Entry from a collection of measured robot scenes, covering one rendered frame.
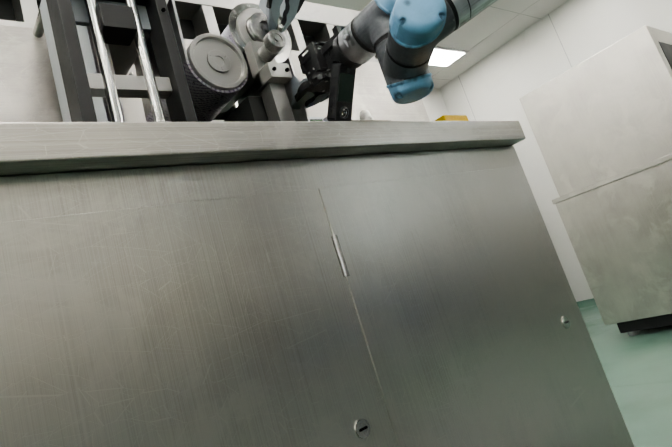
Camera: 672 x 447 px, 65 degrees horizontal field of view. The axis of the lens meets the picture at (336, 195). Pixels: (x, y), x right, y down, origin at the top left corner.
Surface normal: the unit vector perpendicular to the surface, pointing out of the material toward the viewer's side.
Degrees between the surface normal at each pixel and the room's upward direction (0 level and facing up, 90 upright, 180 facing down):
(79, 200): 90
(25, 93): 90
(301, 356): 90
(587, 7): 90
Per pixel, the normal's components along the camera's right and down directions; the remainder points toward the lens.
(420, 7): 0.00, -0.22
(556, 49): -0.76, 0.09
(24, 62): 0.58, -0.35
